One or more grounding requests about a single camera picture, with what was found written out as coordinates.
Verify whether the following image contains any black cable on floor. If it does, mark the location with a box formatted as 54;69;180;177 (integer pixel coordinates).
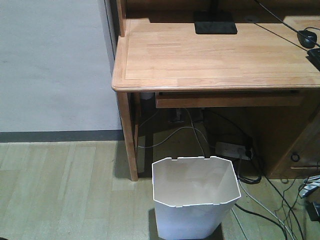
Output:
234;202;291;240

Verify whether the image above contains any black computer mouse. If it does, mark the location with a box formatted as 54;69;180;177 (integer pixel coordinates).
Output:
297;30;317;49

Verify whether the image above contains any white power strip under desk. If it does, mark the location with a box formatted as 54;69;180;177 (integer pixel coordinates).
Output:
215;142;250;161

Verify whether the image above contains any black keyboard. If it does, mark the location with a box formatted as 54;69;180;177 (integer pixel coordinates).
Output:
307;48;320;70

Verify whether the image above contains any grey cable under desk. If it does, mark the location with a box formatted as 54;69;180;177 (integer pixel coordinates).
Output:
138;107;211;159

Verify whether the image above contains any wooden keyboard tray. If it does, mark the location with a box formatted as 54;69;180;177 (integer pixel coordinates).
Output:
155;92;305;109

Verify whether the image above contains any black cable across desk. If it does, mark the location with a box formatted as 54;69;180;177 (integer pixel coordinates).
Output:
252;0;320;52

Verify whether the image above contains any black monitor stand base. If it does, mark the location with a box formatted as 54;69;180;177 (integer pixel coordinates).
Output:
192;0;238;35

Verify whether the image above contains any white plastic trash bin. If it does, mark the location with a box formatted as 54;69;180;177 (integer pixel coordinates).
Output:
152;156;241;240

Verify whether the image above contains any wooden desk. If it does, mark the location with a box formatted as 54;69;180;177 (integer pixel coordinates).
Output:
111;0;320;181

